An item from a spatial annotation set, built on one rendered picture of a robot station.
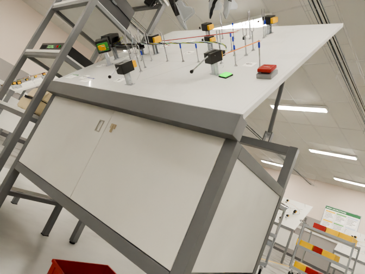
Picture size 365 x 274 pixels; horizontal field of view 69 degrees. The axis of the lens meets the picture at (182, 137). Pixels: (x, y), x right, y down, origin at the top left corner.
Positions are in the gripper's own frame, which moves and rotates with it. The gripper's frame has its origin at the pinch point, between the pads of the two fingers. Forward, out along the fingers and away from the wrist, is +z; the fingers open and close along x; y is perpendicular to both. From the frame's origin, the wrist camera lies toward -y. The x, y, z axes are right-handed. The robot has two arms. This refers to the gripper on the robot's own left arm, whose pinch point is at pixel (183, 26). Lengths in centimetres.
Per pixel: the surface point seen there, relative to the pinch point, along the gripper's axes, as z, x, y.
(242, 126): 34.2, -22.1, 10.0
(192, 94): 22.4, -5.4, -4.3
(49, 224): 70, 23, -129
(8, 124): -7, 163, -276
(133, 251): 57, -38, -31
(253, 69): 23.4, 12.8, 17.6
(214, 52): 11.8, 9.0, 6.0
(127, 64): 2.5, 9.8, -29.2
